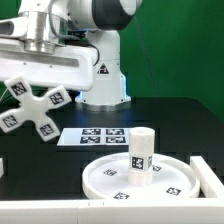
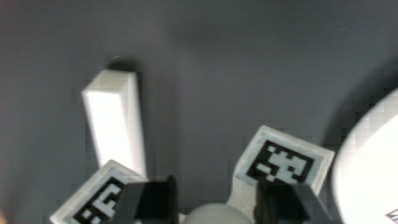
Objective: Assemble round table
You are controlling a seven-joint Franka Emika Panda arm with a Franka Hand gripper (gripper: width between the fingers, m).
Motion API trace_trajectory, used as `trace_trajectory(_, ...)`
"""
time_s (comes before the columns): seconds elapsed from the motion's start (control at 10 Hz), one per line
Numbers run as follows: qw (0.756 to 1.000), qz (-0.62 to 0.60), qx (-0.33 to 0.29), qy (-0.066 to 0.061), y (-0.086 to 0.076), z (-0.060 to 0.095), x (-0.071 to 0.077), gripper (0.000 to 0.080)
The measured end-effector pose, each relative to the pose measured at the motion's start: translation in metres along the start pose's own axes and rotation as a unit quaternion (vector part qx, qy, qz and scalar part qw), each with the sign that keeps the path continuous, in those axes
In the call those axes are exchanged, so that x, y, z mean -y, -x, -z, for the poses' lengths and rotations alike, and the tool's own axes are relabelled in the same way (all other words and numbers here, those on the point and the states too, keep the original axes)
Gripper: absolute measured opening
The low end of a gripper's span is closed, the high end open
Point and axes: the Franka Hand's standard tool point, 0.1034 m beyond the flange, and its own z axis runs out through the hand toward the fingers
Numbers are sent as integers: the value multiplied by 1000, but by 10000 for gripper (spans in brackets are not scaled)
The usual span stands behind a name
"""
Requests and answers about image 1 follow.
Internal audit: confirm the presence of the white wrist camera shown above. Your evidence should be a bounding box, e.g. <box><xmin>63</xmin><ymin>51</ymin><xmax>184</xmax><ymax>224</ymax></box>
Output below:
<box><xmin>0</xmin><ymin>17</ymin><xmax>27</xmax><ymax>38</ymax></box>

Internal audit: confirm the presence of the white block at left edge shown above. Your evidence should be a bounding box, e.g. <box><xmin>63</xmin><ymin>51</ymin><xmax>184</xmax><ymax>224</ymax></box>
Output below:
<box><xmin>0</xmin><ymin>158</ymin><xmax>4</xmax><ymax>179</ymax></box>

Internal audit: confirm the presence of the white cross-shaped table base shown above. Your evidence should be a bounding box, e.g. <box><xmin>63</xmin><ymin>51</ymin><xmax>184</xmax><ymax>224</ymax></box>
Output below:
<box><xmin>0</xmin><ymin>76</ymin><xmax>71</xmax><ymax>141</ymax></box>

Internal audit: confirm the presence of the white marker sheet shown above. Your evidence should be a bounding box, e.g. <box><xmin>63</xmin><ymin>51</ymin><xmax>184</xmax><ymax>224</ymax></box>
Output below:
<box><xmin>57</xmin><ymin>127</ymin><xmax>129</xmax><ymax>146</ymax></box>

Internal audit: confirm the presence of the white round table top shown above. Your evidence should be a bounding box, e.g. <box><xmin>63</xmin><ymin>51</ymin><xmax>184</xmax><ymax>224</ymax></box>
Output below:
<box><xmin>82</xmin><ymin>152</ymin><xmax>200</xmax><ymax>201</ymax></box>

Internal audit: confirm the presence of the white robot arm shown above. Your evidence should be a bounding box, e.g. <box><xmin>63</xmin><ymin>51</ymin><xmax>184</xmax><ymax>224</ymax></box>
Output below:
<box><xmin>0</xmin><ymin>0</ymin><xmax>142</xmax><ymax>111</ymax></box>

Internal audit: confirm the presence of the white L-shaped corner fence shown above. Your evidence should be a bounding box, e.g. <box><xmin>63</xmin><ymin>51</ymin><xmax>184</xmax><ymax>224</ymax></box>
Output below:
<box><xmin>0</xmin><ymin>156</ymin><xmax>224</xmax><ymax>224</ymax></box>

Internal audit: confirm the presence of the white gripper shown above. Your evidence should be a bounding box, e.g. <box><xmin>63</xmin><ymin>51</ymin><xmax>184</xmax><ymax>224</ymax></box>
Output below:
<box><xmin>0</xmin><ymin>38</ymin><xmax>97</xmax><ymax>91</ymax></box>

